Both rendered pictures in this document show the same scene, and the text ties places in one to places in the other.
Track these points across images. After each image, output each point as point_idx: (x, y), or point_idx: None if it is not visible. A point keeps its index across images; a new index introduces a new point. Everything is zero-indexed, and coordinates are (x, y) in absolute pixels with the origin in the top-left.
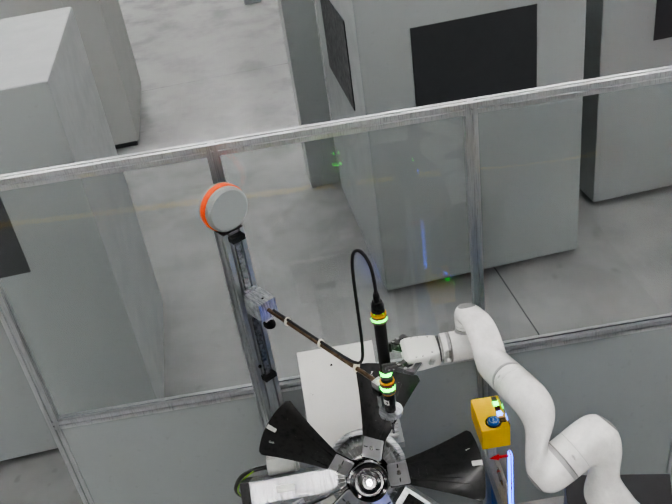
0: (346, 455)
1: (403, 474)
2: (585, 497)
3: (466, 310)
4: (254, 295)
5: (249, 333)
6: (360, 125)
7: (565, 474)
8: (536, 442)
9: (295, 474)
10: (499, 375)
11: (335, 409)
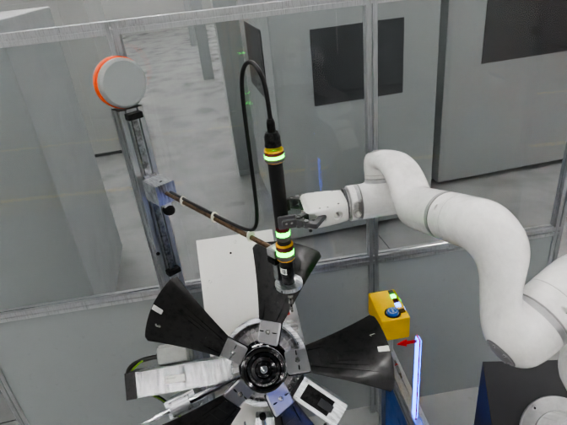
0: (241, 342)
1: (302, 362)
2: (565, 376)
3: (380, 151)
4: (153, 180)
5: (151, 223)
6: (262, 8)
7: (553, 336)
8: (505, 287)
9: (186, 363)
10: (436, 205)
11: (233, 298)
